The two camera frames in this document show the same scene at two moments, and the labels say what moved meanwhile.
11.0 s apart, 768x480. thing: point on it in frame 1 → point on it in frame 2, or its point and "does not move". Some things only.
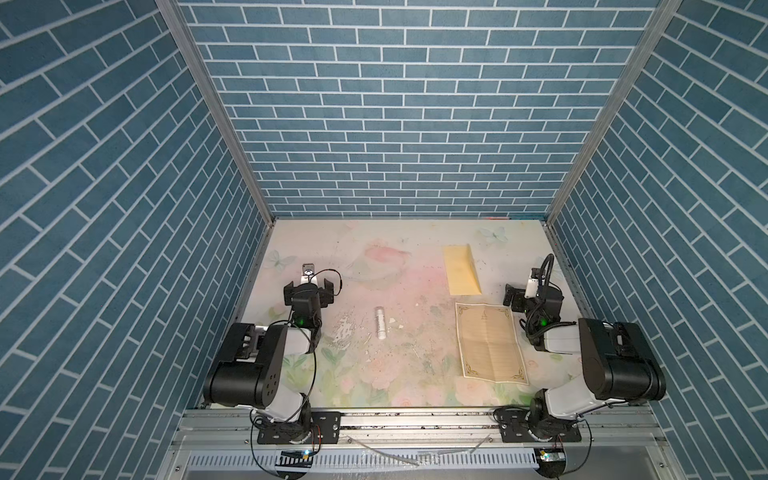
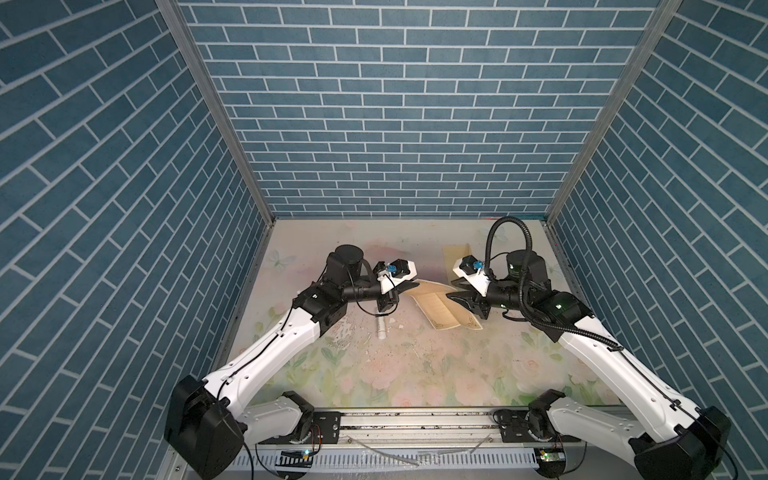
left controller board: (296, 458) does not move
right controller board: (552, 458) does not move
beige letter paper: (489, 343) → (441, 310)
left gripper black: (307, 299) → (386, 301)
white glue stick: (381, 332) does not move
